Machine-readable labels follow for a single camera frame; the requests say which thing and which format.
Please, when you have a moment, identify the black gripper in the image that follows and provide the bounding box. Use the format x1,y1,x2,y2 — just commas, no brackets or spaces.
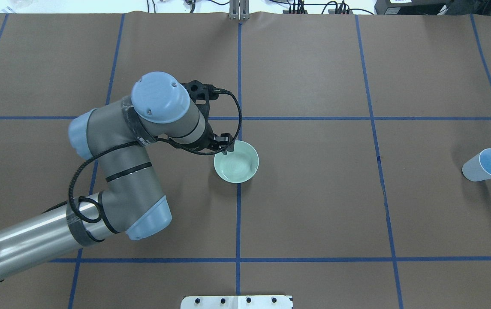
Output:
185,124,234,156

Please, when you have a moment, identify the mint green ceramic bowl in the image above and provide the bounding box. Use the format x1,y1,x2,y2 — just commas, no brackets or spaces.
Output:
214,140,260,184

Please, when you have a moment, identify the light blue plastic cup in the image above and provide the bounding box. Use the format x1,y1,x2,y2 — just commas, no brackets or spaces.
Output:
461,148,491,182

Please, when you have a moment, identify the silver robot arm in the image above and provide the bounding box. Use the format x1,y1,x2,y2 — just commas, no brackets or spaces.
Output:
0,72,239,283

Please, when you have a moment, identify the brown paper table mat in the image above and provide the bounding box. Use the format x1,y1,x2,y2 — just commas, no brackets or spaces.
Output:
0,12,491,309

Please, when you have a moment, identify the black box with label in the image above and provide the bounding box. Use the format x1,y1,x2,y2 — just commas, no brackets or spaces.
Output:
374,0,449,15

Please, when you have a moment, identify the aluminium frame post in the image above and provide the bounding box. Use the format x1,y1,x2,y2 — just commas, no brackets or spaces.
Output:
229,0,250,21

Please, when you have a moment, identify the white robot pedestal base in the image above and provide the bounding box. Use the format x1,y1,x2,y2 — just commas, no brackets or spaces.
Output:
180,295,294,309

